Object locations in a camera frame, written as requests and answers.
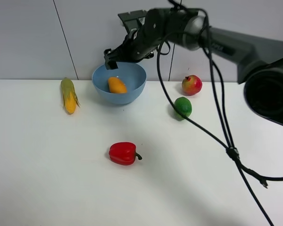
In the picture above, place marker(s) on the light blue bowl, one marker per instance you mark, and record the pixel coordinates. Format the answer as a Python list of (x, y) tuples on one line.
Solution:
[(132, 75)]

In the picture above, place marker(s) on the corn cob with husk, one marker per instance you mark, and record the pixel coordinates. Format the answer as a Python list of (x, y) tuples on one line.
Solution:
[(69, 96)]

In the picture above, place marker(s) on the red pomegranate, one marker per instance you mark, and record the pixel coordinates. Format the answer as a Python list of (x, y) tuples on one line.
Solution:
[(191, 85)]

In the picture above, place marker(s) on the yellow mango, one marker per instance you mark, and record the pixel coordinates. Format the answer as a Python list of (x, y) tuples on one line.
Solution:
[(116, 85)]

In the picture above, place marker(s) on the green lime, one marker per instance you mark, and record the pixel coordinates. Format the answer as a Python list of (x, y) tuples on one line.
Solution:
[(184, 106)]

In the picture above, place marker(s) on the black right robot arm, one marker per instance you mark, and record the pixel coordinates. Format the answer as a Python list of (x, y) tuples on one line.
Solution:
[(259, 60)]

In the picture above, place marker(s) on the red bell pepper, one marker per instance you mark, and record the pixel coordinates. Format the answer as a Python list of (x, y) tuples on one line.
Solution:
[(123, 153)]

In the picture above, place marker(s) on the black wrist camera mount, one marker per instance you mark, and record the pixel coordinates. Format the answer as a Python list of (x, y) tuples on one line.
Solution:
[(133, 21)]

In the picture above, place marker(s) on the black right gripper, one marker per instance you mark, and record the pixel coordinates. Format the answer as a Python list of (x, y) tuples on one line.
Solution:
[(139, 44)]

